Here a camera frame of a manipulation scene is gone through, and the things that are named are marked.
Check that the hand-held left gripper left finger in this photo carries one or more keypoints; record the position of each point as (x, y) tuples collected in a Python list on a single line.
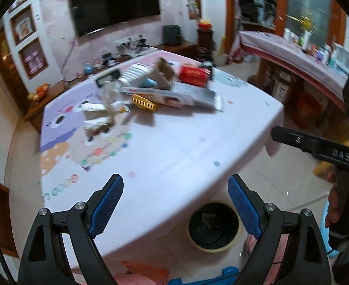
[(109, 204)]

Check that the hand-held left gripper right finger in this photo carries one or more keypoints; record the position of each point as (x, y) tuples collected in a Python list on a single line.
[(242, 207)]

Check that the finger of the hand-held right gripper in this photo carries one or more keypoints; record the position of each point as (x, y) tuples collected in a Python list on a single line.
[(293, 139)]

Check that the black trash bin yellow rim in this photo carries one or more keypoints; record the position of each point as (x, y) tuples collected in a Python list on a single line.
[(213, 228)]

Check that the grey checked paper cup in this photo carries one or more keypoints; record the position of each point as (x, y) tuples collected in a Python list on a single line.
[(134, 74)]

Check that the brown cardboard carton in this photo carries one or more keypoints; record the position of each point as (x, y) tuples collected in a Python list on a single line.
[(164, 72)]

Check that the person's right hand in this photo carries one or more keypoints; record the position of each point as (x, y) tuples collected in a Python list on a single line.
[(332, 204)]

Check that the pink cloth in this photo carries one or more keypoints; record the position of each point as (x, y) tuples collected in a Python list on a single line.
[(144, 273)]

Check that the blue plastic stool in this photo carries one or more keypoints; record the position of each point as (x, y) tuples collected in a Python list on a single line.
[(204, 277)]

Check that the side table with pink cloth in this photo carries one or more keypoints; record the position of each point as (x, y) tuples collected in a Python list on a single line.
[(281, 56)]

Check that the row of bottles and boxes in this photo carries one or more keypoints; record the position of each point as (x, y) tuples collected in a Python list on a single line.
[(320, 50)]

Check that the white crumpled wrapper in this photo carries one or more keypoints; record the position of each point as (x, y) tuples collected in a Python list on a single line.
[(98, 108)]

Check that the yellow ribbed packet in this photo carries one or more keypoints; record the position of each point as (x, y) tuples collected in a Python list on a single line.
[(144, 103)]

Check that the clear plastic bottle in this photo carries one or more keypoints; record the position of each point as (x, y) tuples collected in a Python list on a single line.
[(112, 93)]

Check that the red box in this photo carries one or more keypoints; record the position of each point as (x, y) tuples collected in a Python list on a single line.
[(195, 75)]

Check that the long white flat box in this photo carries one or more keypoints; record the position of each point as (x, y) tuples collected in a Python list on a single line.
[(180, 98)]

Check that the dark wooden stand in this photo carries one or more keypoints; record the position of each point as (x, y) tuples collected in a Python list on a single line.
[(204, 44)]

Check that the fruit bowl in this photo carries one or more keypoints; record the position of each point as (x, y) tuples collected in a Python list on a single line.
[(39, 93)]

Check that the small blue pot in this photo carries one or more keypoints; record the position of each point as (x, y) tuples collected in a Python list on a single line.
[(88, 69)]

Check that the red and yellow stack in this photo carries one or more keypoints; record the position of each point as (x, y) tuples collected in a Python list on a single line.
[(204, 24)]

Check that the black countertop appliance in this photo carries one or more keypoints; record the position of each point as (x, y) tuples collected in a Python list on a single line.
[(171, 35)]

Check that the white power strip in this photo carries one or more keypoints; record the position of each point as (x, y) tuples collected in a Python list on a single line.
[(131, 41)]

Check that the black wall television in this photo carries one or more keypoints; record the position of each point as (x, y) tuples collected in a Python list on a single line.
[(115, 4)]

